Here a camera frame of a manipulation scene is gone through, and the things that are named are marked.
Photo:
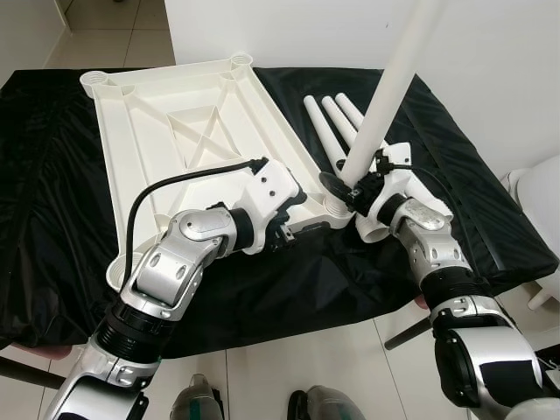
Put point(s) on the grey green right robot leg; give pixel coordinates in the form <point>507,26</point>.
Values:
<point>328,404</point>

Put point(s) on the grey green left robot leg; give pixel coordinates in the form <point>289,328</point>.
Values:
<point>197,401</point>

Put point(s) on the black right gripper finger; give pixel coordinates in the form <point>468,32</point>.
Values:
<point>335,185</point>

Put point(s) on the white domed appliance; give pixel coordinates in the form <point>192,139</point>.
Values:
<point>538,210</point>

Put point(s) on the white plastic children table top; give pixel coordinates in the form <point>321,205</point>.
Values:
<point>175,114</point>

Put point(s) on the dark metal table leg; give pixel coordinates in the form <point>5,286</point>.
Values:
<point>26,372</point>
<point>409,334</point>

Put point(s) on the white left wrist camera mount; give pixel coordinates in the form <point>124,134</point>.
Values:
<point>271,192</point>

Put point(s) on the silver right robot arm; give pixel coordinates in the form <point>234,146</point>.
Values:
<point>490,350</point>

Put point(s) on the grey green robot leg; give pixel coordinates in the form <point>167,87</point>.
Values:
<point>197,401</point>
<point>328,404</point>

